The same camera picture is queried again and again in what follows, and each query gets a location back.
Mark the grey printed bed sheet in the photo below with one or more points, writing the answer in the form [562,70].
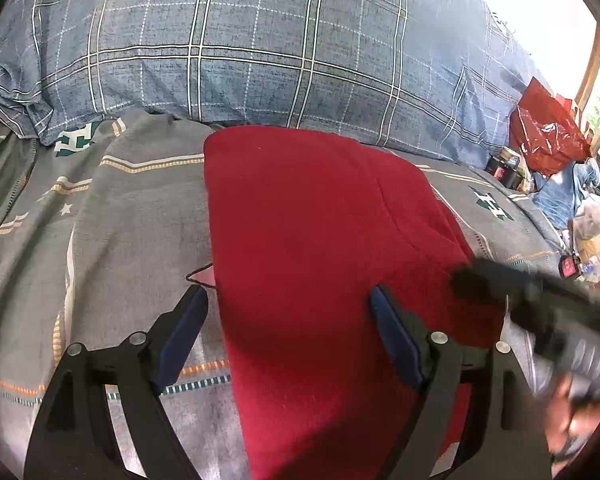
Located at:
[95,240]

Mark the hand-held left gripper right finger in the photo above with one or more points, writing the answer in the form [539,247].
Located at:
[397,340]

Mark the red plastic bag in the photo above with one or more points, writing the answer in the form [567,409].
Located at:
[547,130]

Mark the wooden window frame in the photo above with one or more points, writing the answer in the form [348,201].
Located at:
[591,75]

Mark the blue plaid pillow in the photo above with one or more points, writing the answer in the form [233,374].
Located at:
[260,40]

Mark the blue denim cloth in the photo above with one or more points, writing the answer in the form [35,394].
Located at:
[567,190]

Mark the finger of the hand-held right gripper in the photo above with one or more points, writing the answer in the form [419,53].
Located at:
[490,280]

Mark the small red black object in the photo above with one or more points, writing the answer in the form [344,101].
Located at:
[567,265]

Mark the person's right hand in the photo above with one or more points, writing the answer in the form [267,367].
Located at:
[575,422]

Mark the red fleece garment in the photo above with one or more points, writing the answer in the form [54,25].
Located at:
[310,260]

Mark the dark jar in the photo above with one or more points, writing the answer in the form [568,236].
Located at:
[504,165]

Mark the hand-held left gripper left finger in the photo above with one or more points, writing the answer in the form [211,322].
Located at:
[182,332]

